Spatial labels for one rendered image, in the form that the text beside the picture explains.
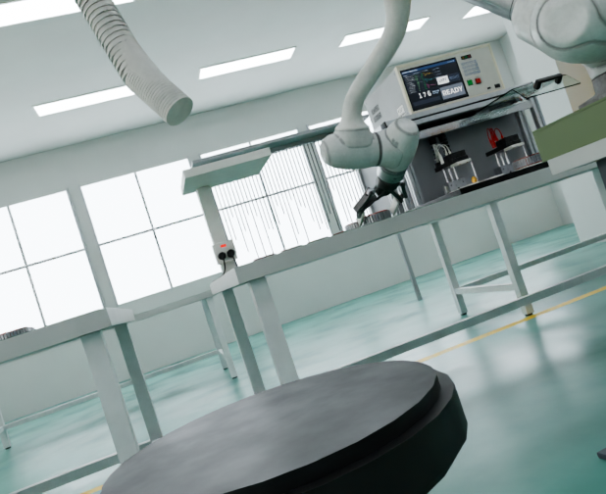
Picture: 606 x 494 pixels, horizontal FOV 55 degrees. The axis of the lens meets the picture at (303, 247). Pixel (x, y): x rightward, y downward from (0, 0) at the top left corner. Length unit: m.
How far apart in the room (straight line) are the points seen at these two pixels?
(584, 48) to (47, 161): 7.92
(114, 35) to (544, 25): 2.18
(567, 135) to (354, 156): 0.56
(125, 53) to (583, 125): 2.14
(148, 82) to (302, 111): 6.29
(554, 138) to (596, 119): 0.13
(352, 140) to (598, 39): 0.69
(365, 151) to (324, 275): 6.97
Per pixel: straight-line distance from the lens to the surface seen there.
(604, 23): 1.31
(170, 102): 2.80
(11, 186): 8.72
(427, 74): 2.44
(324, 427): 0.48
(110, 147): 8.65
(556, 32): 1.29
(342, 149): 1.68
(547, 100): 6.49
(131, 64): 2.96
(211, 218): 2.61
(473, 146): 2.57
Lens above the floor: 0.69
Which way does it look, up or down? 2 degrees up
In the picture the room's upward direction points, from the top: 18 degrees counter-clockwise
